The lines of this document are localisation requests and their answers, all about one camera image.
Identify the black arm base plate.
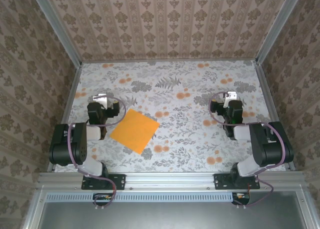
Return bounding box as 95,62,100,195
81,173,126,191
213,173,261,191

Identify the aluminium side rail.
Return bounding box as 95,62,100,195
47,63,83,172
254,61,296,172

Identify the grey slotted cable duct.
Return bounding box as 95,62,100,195
46,192,233,203

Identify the orange paper sheet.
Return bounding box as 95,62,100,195
109,108,161,155

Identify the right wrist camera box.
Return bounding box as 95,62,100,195
223,90,238,108

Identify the grey metal panel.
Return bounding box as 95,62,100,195
37,191,307,229

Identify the aluminium frame profile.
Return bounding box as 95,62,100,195
22,188,46,229
296,188,318,229

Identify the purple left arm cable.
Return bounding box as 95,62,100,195
66,94,127,210

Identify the black connector board with wires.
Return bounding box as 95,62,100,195
231,191,251,206
92,192,114,207

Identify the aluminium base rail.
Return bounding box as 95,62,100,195
37,171,307,190

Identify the floral table cover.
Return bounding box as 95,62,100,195
53,60,287,174

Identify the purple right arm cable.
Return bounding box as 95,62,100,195
208,91,288,210

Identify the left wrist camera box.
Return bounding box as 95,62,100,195
91,93,109,108

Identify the aluminium corner post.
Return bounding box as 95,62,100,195
29,0,83,66
255,0,305,65

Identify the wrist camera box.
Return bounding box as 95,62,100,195
223,90,238,108
91,93,109,108

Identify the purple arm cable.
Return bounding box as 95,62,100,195
208,91,288,210
66,94,127,210

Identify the aluminium back rail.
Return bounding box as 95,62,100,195
81,58,258,64

